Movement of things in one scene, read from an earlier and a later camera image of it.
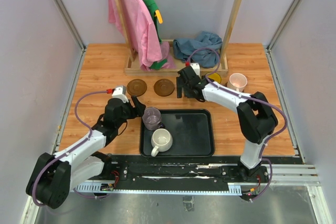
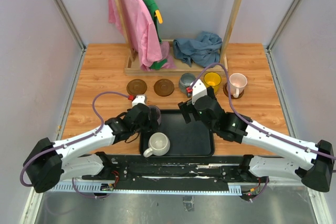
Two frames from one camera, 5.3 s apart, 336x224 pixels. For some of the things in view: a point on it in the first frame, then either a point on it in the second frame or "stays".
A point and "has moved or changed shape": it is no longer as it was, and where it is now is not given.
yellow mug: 214,77 stays
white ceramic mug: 161,140 has moved or changed shape
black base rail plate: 209,168 stays
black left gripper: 138,109 -> 146,128
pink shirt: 143,35 stays
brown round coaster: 136,87 stays
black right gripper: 179,85 -> 185,109
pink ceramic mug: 237,81 stays
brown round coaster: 164,87 stays
